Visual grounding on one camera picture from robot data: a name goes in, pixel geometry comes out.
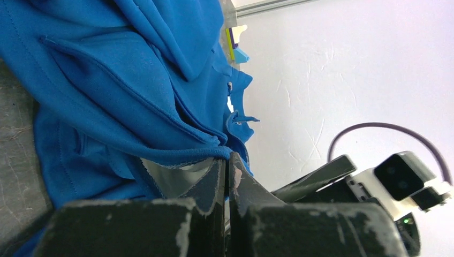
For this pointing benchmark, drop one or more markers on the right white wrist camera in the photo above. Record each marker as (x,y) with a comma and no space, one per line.
(401,184)

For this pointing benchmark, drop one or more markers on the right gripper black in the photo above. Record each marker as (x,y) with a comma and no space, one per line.
(346,190)

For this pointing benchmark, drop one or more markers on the blue zip-up jacket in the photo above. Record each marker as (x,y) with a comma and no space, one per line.
(136,98)

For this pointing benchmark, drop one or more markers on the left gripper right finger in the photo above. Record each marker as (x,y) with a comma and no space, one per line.
(263,225)

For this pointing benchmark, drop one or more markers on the white blue toy block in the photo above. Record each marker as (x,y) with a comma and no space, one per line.
(233,38)

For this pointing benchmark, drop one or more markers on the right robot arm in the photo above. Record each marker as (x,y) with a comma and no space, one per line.
(406,226)

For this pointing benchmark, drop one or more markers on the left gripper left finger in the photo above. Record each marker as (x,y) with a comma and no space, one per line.
(192,225)

